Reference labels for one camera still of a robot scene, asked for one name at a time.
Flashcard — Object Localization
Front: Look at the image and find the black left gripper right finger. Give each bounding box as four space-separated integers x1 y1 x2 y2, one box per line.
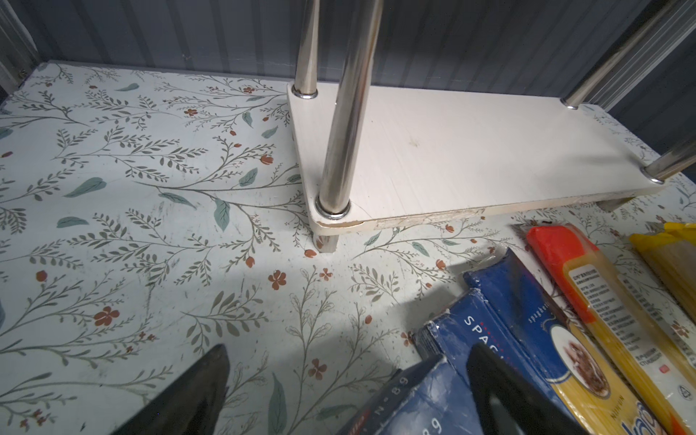
466 344 587 435

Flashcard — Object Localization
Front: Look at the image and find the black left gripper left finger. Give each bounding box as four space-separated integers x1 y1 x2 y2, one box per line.
114 344 230 434

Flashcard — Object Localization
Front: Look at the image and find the red yellow spaghetti bag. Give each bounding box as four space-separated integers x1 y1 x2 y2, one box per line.
527 225 695 434

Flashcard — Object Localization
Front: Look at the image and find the white two-tier metal shelf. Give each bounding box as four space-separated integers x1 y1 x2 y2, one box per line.
287 1 695 253

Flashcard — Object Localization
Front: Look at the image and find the blue Barilla rigatoni box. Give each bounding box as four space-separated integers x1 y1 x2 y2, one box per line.
338 355 483 434

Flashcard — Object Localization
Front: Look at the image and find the blue Barilla spaghetti box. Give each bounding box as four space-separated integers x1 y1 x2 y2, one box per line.
414 287 545 403

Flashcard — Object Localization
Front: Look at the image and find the blue yellow spaghetti bag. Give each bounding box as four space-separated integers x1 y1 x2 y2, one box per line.
464 251 665 434

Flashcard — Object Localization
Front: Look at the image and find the yellow spaghetti bag left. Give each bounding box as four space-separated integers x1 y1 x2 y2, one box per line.
629 222 695 322

